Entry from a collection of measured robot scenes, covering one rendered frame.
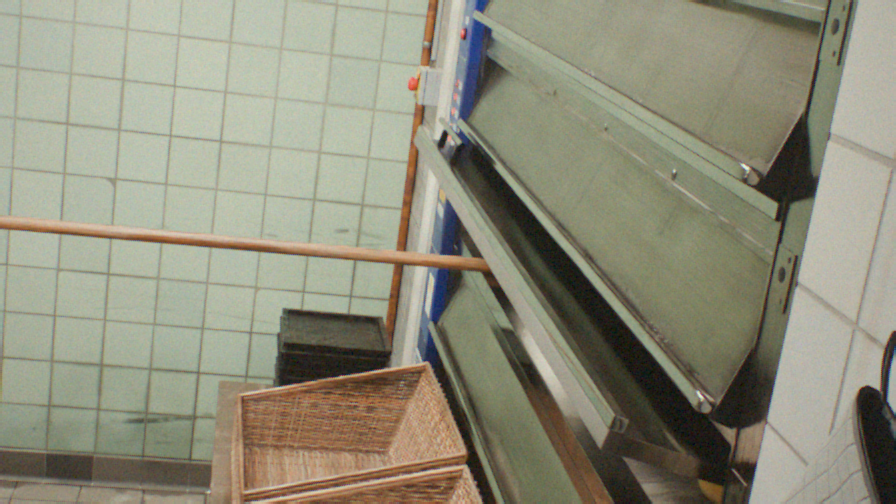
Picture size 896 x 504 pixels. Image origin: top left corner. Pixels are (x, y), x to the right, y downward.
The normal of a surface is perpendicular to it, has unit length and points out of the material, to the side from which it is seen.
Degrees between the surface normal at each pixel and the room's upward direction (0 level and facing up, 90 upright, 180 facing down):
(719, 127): 70
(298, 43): 90
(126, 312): 90
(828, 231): 90
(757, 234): 90
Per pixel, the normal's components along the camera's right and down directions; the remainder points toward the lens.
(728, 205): -0.98, -0.10
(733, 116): -0.87, -0.42
